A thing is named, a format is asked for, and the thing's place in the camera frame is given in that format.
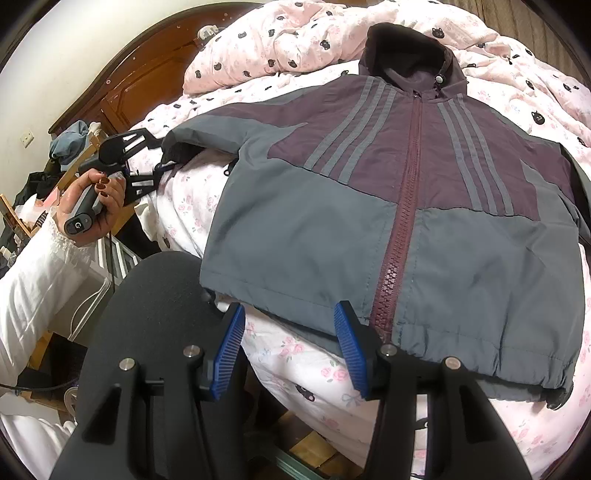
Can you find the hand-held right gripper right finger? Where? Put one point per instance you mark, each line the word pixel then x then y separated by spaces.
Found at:
pixel 351 350

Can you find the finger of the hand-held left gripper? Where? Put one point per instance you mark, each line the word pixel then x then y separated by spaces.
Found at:
pixel 138 141
pixel 141 184

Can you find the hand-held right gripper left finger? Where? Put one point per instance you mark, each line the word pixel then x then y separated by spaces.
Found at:
pixel 228 350

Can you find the grey and maroon hooded jacket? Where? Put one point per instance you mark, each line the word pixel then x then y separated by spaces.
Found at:
pixel 323 230

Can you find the person's left forearm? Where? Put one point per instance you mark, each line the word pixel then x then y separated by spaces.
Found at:
pixel 32 286

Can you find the person's left hand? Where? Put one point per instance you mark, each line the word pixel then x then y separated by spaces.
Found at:
pixel 113 203

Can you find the blue cloth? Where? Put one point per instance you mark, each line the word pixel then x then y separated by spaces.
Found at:
pixel 69 138

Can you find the brown wooden headboard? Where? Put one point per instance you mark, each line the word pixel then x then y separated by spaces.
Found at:
pixel 152 69

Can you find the white plastic box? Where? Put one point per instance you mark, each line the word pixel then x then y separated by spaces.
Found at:
pixel 87 295

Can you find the pink cat print quilt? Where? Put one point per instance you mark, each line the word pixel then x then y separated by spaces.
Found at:
pixel 300 27

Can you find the person's white top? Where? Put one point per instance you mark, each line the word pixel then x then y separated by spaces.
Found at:
pixel 27 443

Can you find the white wall socket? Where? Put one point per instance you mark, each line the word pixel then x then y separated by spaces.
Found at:
pixel 27 139

